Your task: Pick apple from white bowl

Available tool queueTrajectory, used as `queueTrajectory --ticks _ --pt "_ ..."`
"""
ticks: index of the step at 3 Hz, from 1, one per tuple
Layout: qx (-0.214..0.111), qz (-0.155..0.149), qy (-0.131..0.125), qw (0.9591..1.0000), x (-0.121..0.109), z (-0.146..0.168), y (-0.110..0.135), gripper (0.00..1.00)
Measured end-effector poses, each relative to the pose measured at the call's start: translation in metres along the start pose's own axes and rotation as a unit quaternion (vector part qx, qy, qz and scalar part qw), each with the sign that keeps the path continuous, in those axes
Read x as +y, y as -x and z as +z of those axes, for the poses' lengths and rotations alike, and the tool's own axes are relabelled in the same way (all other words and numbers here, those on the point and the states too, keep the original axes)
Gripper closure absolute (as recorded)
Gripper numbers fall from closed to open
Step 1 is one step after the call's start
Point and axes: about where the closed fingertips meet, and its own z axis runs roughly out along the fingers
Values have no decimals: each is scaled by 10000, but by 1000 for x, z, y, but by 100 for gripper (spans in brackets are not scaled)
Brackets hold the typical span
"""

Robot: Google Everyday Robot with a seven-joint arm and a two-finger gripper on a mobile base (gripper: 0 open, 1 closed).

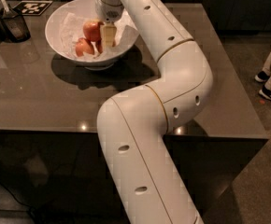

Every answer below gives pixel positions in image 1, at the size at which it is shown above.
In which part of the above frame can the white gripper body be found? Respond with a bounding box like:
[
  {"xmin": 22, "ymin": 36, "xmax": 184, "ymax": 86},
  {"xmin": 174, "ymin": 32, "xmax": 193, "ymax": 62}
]
[{"xmin": 95, "ymin": 0, "xmax": 123, "ymax": 22}]

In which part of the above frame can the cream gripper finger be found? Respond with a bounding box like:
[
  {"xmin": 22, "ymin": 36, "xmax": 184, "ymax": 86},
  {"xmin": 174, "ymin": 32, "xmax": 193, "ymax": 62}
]
[{"xmin": 100, "ymin": 22, "xmax": 117, "ymax": 48}]

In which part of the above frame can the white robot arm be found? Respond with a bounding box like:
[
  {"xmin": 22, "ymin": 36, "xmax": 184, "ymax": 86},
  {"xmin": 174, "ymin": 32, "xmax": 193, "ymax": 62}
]
[{"xmin": 97, "ymin": 0, "xmax": 213, "ymax": 224}]

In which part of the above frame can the white ceramic bowl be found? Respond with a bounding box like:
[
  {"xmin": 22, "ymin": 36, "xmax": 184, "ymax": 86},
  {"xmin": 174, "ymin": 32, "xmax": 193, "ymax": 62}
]
[{"xmin": 45, "ymin": 0, "xmax": 129, "ymax": 70}]

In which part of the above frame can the white crumpled paper liner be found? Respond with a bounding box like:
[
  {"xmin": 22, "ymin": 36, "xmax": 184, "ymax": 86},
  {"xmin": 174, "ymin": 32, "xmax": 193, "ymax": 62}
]
[{"xmin": 57, "ymin": 11, "xmax": 138, "ymax": 63}]

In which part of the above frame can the black white fiducial marker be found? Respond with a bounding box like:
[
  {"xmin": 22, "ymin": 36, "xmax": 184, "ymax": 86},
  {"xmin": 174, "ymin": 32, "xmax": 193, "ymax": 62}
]
[{"xmin": 14, "ymin": 0, "xmax": 52, "ymax": 16}]

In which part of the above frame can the dark glass cup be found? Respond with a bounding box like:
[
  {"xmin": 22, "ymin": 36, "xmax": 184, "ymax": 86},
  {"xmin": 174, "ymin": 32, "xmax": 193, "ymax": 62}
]
[{"xmin": 0, "ymin": 8, "xmax": 31, "ymax": 43}]

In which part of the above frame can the black floor cable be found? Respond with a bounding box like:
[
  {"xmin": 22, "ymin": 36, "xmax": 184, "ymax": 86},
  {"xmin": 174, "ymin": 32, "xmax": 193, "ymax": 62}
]
[{"xmin": 0, "ymin": 168, "xmax": 50, "ymax": 224}]

